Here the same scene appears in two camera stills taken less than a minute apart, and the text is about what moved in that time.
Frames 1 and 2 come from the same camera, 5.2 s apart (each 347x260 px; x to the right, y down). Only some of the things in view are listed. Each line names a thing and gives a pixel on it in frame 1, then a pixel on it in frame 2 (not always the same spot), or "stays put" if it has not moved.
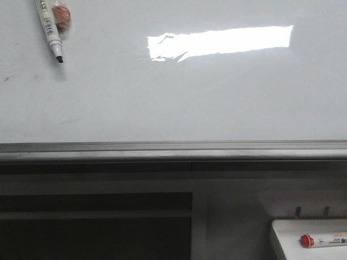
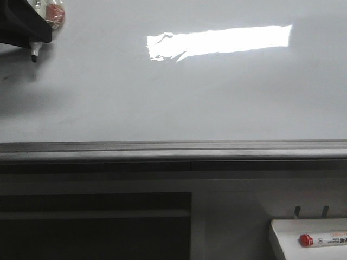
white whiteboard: (175, 79) stays put
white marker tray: (287, 233) stays put
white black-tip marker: (46, 10) -> (34, 47)
